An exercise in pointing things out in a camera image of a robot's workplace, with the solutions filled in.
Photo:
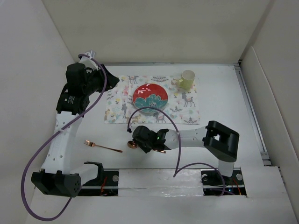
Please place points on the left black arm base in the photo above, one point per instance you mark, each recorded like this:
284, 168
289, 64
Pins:
105, 184

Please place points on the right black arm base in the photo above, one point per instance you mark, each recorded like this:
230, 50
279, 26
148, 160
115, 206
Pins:
213, 185

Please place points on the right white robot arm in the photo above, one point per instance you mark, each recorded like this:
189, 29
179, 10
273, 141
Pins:
218, 139

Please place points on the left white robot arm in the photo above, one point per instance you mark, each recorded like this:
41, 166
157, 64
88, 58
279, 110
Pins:
55, 177

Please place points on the copper spoon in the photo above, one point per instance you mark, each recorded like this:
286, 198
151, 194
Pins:
133, 145

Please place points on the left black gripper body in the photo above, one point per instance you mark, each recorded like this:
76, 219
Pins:
96, 81

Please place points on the animal print cloth placemat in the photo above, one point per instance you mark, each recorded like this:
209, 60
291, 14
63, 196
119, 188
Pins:
182, 106

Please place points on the red and teal plate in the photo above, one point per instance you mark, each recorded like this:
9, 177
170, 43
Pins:
150, 96

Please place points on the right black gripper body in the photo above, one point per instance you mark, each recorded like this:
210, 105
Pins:
147, 147

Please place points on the pale yellow mug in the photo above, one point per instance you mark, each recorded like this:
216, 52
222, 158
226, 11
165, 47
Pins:
186, 80

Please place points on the copper fork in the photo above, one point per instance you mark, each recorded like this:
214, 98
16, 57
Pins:
92, 144

